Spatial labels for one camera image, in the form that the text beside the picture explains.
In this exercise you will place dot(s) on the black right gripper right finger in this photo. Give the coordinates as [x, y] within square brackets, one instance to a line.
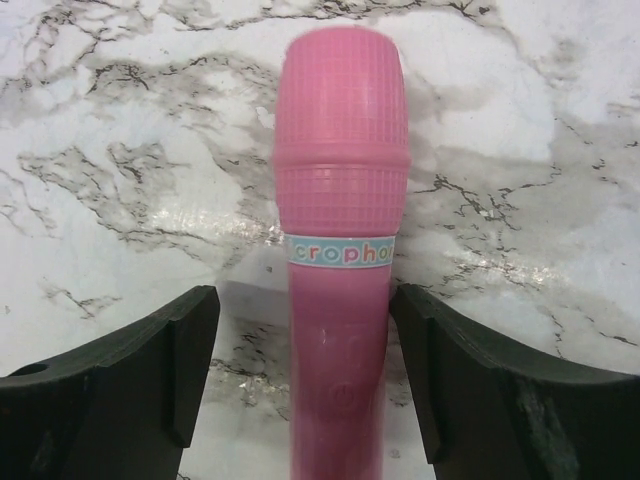
[491, 407]

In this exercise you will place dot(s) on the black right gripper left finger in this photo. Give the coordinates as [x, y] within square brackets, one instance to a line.
[123, 406]

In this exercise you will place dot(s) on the pink toy microphone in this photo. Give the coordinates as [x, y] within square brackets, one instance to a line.
[341, 161]

